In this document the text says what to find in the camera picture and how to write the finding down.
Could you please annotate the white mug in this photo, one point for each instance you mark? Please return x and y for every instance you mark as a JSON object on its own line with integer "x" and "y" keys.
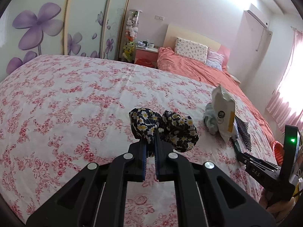
{"x": 151, "y": 44}

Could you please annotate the stuffed toy column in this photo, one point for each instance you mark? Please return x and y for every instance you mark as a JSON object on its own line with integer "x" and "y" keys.
{"x": 130, "y": 35}

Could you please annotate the red plastic laundry basket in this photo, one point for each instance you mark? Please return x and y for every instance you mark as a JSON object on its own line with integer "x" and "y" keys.
{"x": 278, "y": 152}

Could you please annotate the white air conditioner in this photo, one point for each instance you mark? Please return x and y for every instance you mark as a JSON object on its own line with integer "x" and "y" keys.
{"x": 258, "y": 16}

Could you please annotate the floral white pillow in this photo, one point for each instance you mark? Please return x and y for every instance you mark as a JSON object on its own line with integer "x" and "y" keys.
{"x": 191, "y": 50}

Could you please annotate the black polka dot cloth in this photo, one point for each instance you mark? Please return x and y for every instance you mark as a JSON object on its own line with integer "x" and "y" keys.
{"x": 243, "y": 132}

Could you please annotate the black daisy scrunchie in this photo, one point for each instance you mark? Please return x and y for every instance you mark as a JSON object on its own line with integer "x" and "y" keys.
{"x": 178, "y": 130}

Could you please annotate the grey sock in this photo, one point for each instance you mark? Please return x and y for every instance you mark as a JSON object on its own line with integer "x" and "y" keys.
{"x": 210, "y": 119}

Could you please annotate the sliding wardrobe with purple flowers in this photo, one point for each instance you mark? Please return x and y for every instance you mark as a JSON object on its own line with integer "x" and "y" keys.
{"x": 30, "y": 28}

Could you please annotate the beige pink headboard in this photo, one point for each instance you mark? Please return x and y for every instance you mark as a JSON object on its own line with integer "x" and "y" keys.
{"x": 174, "y": 31}

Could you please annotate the pink floral tablecloth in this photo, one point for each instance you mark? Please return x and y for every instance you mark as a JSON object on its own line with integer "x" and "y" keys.
{"x": 59, "y": 113}

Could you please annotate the bed with salmon duvet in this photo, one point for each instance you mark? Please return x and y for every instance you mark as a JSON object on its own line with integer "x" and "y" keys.
{"x": 170, "y": 62}

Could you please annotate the pink striped pillow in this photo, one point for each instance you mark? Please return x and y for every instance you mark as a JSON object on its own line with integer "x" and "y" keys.
{"x": 215, "y": 60}

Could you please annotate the pink left nightstand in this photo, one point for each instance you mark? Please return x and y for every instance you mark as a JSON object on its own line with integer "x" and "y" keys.
{"x": 146, "y": 57}

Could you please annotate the wall power socket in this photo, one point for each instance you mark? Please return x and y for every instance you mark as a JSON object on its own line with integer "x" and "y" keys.
{"x": 161, "y": 18}

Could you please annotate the yellow white snack bag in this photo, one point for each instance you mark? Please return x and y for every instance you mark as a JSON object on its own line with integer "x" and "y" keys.
{"x": 224, "y": 107}

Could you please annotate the pink window curtain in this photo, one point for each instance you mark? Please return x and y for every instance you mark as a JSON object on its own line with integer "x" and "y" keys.
{"x": 285, "y": 105}

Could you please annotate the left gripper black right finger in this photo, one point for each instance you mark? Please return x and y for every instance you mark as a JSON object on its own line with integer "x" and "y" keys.
{"x": 205, "y": 195}

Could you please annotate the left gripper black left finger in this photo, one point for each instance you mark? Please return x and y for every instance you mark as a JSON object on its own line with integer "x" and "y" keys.
{"x": 96, "y": 195}

